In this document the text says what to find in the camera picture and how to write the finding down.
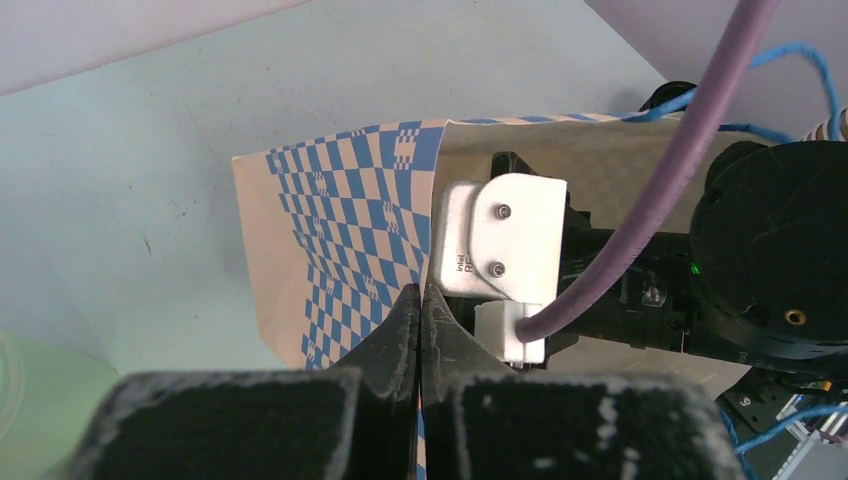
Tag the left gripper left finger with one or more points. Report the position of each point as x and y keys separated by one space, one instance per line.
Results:
x=387 y=357

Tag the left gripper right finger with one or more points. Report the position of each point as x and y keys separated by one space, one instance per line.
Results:
x=449 y=353

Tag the checkered paper takeout bag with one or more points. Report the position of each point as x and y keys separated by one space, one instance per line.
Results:
x=334 y=228

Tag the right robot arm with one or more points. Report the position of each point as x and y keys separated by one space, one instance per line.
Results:
x=760 y=276

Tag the stack of paper cups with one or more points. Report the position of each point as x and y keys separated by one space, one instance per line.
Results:
x=833 y=129

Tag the green straw holder cup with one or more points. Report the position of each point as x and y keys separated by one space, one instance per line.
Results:
x=48 y=395

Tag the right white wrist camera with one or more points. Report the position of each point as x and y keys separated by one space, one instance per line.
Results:
x=498 y=244

